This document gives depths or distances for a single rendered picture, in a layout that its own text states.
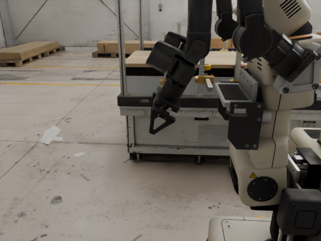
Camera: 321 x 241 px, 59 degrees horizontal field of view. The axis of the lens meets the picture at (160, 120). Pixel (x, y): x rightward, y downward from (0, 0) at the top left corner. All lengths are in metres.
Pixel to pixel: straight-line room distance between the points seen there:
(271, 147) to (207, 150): 1.57
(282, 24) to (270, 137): 0.37
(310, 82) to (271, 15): 0.22
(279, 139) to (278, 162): 0.08
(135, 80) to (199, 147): 0.81
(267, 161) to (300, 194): 0.14
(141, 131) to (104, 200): 0.69
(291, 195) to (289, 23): 0.52
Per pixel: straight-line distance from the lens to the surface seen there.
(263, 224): 1.63
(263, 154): 1.00
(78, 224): 2.04
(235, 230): 1.56
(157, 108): 0.73
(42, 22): 10.15
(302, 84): 0.80
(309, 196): 1.05
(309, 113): 2.38
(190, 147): 2.53
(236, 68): 2.10
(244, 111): 0.90
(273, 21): 0.89
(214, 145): 2.56
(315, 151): 1.23
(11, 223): 2.21
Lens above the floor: 1.31
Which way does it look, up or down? 22 degrees down
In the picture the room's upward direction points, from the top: straight up
